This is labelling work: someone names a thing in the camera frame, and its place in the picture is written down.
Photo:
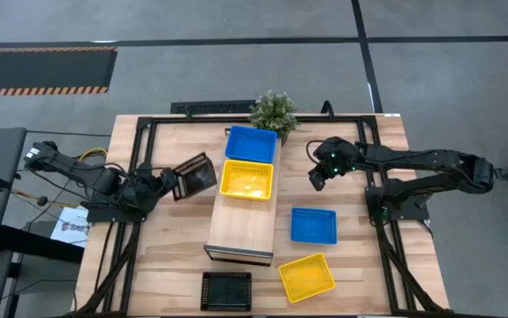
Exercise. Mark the black slotted plastic basket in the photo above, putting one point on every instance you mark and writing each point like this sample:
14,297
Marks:
226,291
197,176

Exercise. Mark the wooden shelf with black frame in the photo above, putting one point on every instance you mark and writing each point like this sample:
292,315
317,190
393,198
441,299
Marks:
240,225

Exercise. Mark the black aluminium table frame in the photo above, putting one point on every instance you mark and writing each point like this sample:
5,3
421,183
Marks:
191,119

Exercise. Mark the black ribbed floor strip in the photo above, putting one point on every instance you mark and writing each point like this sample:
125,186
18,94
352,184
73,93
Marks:
209,107

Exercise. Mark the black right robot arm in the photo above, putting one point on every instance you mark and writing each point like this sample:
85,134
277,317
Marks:
412,156

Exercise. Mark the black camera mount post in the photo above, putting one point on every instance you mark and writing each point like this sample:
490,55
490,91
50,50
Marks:
328,108

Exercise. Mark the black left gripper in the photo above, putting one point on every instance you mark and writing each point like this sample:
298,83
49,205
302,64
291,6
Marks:
154,185

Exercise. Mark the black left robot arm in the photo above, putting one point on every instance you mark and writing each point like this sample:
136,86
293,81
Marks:
103,181

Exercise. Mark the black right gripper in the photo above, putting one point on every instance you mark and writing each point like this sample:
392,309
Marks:
326,152

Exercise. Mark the black hazard-striped floor mat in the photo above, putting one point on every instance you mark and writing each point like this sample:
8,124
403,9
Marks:
37,70

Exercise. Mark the yellow slotted plastic basket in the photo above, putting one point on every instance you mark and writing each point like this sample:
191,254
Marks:
306,278
247,179

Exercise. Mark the green plant in striped pot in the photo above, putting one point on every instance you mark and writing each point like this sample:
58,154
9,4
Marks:
273,112

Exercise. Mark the white printed paper sheet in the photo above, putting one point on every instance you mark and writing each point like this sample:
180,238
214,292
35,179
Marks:
74,227

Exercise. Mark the blue slotted plastic basket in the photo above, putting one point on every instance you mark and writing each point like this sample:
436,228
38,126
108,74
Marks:
314,226
251,143

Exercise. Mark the black beam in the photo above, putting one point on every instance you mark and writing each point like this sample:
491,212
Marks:
41,243

